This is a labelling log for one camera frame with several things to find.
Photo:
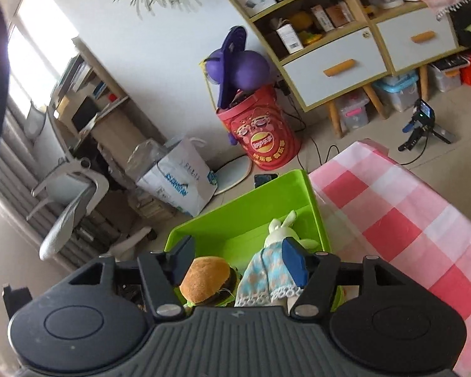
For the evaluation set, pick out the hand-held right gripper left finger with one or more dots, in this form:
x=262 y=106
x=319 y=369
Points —
x=184 y=261

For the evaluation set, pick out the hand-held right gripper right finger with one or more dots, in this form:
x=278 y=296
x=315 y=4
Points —
x=296 y=263

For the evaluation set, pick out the burger plush toy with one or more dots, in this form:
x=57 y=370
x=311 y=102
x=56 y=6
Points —
x=208 y=279

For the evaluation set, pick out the rabbit plush toy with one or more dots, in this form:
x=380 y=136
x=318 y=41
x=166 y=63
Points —
x=259 y=279

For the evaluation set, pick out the green plastic bin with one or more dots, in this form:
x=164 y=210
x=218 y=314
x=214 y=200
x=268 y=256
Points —
x=227 y=235

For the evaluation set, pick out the white paper bag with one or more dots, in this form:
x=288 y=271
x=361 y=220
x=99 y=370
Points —
x=180 y=180

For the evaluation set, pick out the black phone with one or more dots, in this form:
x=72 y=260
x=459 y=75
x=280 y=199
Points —
x=265 y=180

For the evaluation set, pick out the pink checked tablecloth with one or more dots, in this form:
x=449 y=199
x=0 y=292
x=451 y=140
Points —
x=396 y=224

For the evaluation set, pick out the clear plastic bag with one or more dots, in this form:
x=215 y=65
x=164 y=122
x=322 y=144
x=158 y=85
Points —
x=145 y=157

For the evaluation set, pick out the red printed bucket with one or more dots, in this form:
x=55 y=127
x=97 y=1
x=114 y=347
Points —
x=259 y=133

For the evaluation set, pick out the grey office chair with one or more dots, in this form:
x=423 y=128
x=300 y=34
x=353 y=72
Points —
x=62 y=184

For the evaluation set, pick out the wooden desk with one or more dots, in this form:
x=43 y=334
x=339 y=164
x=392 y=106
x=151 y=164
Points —
x=114 y=125

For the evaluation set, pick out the clear storage box pink contents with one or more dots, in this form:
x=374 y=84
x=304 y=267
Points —
x=351 y=114

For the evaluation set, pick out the small red item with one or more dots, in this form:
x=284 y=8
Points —
x=110 y=97

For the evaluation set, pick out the black device on tripod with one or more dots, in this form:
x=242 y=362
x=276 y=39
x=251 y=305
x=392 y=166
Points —
x=422 y=119

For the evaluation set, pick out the purple jumping ball toy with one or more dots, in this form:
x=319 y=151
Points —
x=251 y=70

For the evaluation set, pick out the blue lidded storage box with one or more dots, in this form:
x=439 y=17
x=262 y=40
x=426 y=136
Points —
x=396 y=92

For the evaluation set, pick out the small white box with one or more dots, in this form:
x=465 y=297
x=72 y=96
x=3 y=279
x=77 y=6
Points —
x=289 y=38

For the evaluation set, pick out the wooden shelf cabinet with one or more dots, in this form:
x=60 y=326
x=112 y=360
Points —
x=381 y=51

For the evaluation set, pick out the yellow toy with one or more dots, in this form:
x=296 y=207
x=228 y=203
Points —
x=304 y=23

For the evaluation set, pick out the brown snack box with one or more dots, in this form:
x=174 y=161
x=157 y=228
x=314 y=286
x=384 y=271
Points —
x=339 y=15
x=321 y=19

